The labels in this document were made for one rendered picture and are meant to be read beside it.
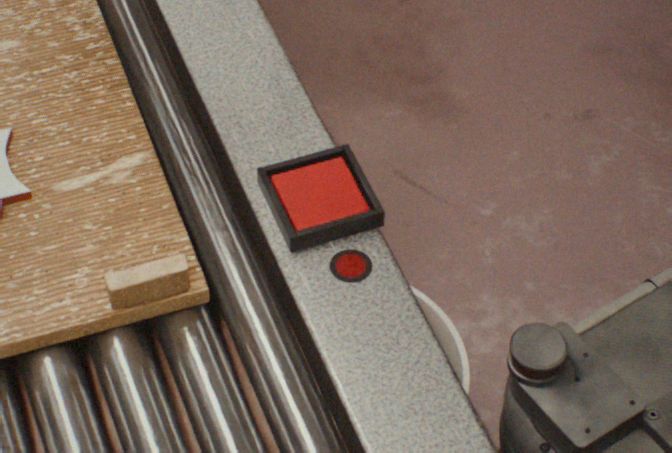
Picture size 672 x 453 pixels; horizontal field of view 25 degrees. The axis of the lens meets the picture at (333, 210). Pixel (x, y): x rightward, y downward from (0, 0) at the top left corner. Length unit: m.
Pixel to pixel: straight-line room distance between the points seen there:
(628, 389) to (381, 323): 0.81
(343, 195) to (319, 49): 1.49
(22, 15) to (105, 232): 0.25
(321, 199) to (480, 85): 1.45
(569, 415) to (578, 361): 0.08
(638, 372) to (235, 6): 0.83
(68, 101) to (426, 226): 1.21
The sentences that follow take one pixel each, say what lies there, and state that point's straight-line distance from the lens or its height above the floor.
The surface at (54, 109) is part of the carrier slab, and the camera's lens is 1.22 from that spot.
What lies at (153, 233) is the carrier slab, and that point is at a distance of 1.12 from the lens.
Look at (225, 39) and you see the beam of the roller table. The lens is 1.29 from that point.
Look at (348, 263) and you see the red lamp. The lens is 1.12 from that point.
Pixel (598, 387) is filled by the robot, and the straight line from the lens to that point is 1.86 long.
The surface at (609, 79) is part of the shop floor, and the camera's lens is 2.63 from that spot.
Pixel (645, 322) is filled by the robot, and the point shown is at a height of 0.24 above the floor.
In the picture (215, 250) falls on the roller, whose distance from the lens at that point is 1.13.
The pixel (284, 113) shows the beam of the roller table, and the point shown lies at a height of 0.91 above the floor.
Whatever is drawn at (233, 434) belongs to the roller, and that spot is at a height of 0.92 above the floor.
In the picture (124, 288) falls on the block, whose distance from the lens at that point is 1.06.
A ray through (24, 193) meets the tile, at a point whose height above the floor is 0.94.
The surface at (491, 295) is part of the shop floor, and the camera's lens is 2.28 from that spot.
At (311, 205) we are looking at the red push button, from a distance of 1.14.
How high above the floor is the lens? 1.79
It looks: 49 degrees down
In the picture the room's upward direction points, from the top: 1 degrees clockwise
